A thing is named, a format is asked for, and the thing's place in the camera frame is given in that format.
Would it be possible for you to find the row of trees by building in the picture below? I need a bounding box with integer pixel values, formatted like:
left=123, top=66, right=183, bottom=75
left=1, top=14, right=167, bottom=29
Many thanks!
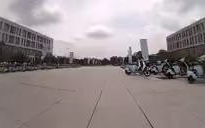
left=0, top=41, right=46, bottom=65

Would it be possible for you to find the row of parked scooters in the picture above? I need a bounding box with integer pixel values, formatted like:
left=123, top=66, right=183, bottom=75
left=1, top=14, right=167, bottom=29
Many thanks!
left=124, top=54, right=205, bottom=84

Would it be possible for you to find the row of parked two-wheelers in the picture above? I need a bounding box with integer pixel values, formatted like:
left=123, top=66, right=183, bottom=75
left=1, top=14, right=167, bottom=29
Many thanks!
left=0, top=61, right=58, bottom=74

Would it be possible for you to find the grey concrete paved plaza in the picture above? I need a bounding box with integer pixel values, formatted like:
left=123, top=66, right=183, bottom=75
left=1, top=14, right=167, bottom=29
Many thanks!
left=0, top=65, right=205, bottom=128

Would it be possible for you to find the long grey multi-storey building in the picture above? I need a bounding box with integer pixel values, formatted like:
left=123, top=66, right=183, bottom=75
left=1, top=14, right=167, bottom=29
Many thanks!
left=0, top=12, right=55, bottom=64

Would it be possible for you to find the white statue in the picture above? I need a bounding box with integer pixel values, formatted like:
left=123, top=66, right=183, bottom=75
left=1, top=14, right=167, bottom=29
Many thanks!
left=127, top=46, right=134, bottom=65

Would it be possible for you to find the tall white sign pillar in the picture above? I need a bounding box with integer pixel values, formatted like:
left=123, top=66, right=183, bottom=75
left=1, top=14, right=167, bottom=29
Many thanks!
left=139, top=38, right=150, bottom=62

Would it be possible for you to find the distant row of trees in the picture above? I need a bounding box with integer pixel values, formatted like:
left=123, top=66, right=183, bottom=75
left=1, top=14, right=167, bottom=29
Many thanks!
left=43, top=53, right=128, bottom=67

